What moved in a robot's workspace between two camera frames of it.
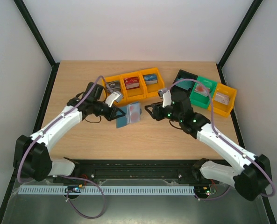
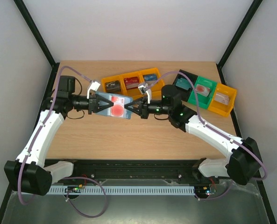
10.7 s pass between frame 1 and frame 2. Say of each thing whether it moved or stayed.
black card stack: stayed
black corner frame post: stayed
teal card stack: stayed
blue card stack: stayed
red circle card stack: stayed
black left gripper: moved
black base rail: stayed
